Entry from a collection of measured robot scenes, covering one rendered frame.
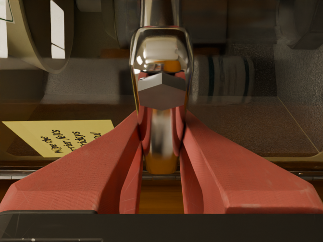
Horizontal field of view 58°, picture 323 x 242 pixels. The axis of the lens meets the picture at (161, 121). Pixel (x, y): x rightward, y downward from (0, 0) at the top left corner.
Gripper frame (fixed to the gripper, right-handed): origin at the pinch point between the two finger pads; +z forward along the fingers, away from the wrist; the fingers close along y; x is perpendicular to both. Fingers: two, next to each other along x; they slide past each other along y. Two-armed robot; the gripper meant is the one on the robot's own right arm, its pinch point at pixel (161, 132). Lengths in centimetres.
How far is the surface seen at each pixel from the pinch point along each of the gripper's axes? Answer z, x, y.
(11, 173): 12.5, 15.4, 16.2
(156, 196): 15.2, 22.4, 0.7
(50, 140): 8.3, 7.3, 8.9
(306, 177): 13.4, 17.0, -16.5
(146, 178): 13.0, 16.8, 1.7
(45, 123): 6.7, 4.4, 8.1
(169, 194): 15.6, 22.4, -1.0
